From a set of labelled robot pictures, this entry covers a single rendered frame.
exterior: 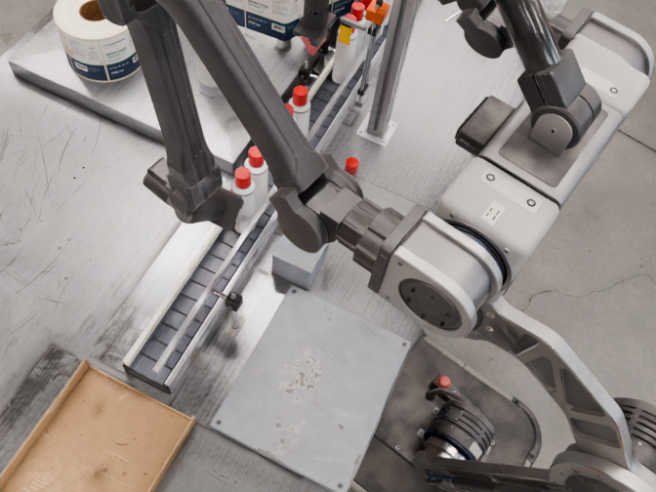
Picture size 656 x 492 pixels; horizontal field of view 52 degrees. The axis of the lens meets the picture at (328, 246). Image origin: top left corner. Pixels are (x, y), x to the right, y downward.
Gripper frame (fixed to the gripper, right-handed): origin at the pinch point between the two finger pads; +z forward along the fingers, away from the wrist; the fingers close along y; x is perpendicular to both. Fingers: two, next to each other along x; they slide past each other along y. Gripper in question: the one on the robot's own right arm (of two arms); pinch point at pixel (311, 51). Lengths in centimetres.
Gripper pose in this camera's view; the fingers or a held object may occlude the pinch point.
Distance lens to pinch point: 172.3
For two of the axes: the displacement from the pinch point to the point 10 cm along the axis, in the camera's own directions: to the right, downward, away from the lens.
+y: -4.4, 7.5, -4.9
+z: -0.9, 5.1, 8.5
